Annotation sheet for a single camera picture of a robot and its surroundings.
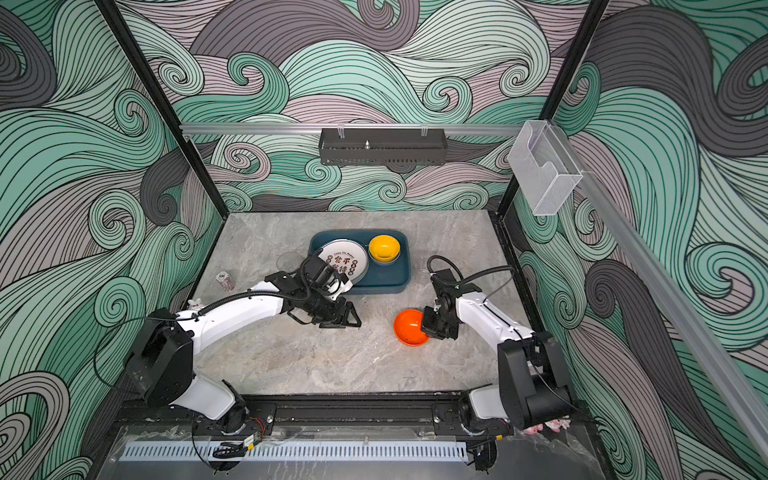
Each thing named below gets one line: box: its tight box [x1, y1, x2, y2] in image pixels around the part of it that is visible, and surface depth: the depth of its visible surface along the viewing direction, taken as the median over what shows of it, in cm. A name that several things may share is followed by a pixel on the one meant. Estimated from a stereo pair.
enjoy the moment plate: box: [318, 238, 369, 283], surface depth 105 cm
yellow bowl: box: [368, 235, 401, 263], surface depth 106 cm
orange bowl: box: [393, 309, 430, 347], surface depth 87 cm
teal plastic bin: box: [308, 229, 411, 295], surface depth 104 cm
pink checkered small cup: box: [216, 271, 235, 292], surface depth 97 cm
